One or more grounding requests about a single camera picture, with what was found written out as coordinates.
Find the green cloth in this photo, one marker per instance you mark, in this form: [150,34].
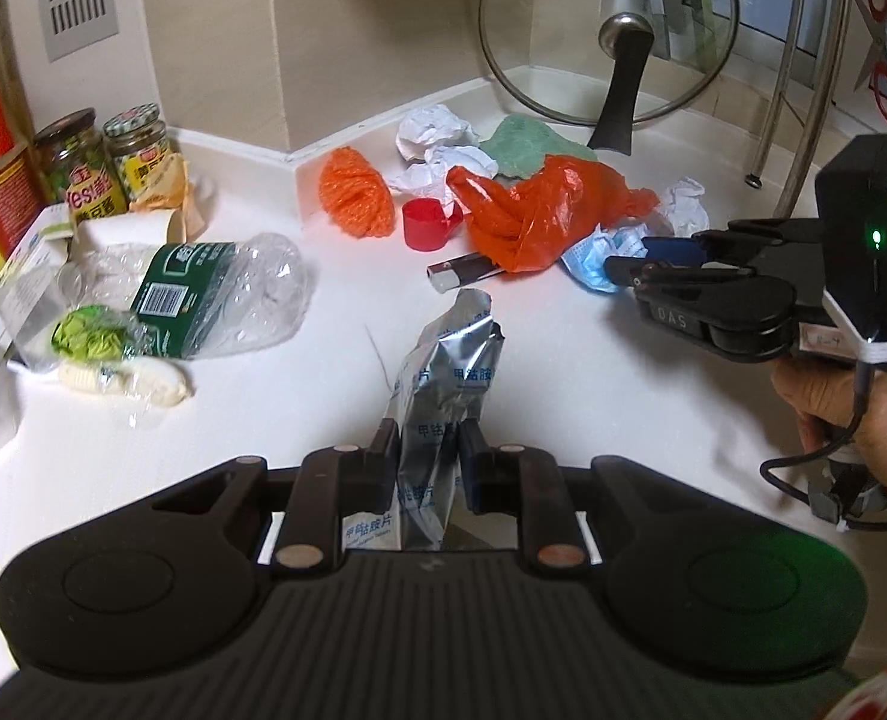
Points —
[521,144]

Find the orange mesh net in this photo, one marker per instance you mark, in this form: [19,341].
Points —
[355,196]

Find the glass pot lid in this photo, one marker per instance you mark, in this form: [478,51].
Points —
[608,66]

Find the crumpled white paper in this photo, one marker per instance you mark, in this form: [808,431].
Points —
[421,130]

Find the crumpled white tissue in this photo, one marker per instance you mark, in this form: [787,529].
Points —
[427,178]

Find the orange plastic bag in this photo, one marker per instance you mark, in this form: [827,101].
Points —
[525,228]

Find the pickle jar yellow label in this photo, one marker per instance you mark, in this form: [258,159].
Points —
[137,140]

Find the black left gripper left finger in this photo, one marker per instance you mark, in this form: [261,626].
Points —
[332,484]

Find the black camera box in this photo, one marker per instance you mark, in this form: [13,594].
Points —
[851,196]

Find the pickle jar green lid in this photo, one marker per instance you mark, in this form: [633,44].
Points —
[76,168]

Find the red handled scissors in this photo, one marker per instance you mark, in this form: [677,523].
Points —
[873,73]

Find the white paper ball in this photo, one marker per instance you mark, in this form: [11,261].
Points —
[681,206]

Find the silver foil pouch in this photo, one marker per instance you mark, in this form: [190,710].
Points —
[443,381]

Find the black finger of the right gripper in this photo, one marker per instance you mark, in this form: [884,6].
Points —
[628,272]

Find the beige paper wrapper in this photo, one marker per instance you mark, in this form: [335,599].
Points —
[163,213]

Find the blue face mask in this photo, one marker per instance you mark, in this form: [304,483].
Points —
[585,260]

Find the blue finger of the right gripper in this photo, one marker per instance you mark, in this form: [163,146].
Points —
[673,250]

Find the crushed clear plastic bottle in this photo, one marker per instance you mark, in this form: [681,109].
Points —
[197,300]

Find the green white wrapper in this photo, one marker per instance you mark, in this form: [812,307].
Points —
[103,351]

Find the black silver lighter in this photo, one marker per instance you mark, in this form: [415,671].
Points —
[461,271]

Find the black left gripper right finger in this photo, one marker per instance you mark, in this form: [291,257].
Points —
[528,485]

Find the red plastic scoop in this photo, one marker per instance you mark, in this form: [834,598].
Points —
[427,225]

